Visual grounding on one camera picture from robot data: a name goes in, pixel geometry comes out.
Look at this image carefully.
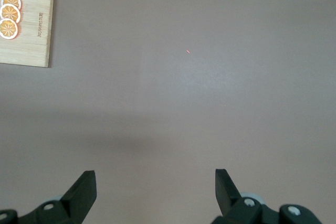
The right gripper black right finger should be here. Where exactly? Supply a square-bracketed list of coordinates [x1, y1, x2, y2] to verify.
[211, 168, 323, 224]

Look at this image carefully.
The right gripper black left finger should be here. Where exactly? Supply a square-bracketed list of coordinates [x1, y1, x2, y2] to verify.
[0, 170, 97, 224]

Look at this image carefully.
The brown table cover sheet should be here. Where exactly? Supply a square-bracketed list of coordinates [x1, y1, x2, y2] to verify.
[0, 0, 336, 224]

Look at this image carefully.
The bamboo cutting board, metal handle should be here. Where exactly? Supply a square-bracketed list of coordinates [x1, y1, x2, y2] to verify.
[0, 0, 55, 68]

